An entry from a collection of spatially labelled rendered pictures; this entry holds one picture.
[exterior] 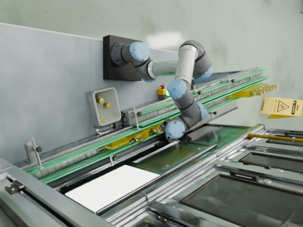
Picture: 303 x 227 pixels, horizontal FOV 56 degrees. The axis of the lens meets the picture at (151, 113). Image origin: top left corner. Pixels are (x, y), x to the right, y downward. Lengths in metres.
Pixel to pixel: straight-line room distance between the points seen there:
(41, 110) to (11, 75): 0.24
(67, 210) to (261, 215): 0.80
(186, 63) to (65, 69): 0.81
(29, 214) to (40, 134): 1.07
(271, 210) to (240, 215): 0.12
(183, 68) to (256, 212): 0.65
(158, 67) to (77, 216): 1.24
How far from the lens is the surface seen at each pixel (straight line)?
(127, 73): 1.93
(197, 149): 1.80
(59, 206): 0.65
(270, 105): 5.05
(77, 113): 1.82
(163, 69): 1.66
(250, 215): 1.22
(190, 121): 1.19
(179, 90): 1.11
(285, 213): 1.24
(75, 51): 1.83
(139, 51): 1.72
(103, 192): 1.47
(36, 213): 0.70
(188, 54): 1.34
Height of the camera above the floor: 2.37
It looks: 49 degrees down
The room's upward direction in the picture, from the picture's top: 93 degrees clockwise
